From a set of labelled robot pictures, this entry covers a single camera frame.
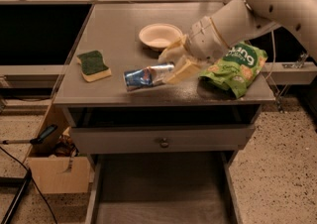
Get cardboard box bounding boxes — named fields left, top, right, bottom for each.
left=27, top=105, right=91, bottom=194

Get grey drawer cabinet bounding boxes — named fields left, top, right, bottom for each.
left=53, top=2, right=276, bottom=224

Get round metal drawer knob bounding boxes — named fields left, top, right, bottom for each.
left=159, top=139, right=169, bottom=148

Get white hanging cable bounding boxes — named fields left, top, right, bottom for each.
left=264, top=29, right=277, bottom=82

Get grey middle drawer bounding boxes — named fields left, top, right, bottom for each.
left=85, top=152, right=243, bottom=224

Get white paper bowl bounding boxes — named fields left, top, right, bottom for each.
left=139, top=23, right=182, bottom=52

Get green chip bag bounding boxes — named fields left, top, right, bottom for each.
left=199, top=43, right=267, bottom=98

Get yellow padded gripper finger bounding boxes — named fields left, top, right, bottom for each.
left=162, top=56, right=201, bottom=84
left=158, top=35, right=187, bottom=64

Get snack packets in box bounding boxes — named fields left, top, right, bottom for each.
left=53, top=128, right=78, bottom=157

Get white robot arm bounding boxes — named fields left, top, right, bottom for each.
left=158, top=0, right=317, bottom=84

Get grey top drawer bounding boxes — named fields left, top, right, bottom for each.
left=70, top=125, right=255, bottom=155

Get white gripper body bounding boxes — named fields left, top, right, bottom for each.
left=185, top=16, right=229, bottom=62

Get black floor cable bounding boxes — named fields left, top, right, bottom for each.
left=0, top=146, right=59, bottom=224

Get grey drawer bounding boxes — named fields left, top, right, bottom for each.
left=85, top=152, right=243, bottom=224
left=70, top=125, right=255, bottom=155

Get blue silver redbull can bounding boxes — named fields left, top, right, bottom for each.
left=123, top=62, right=174, bottom=91

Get green yellow sponge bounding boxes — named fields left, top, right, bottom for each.
left=76, top=51, right=112, bottom=82

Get black handled tool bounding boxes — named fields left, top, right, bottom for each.
left=0, top=125, right=57, bottom=145

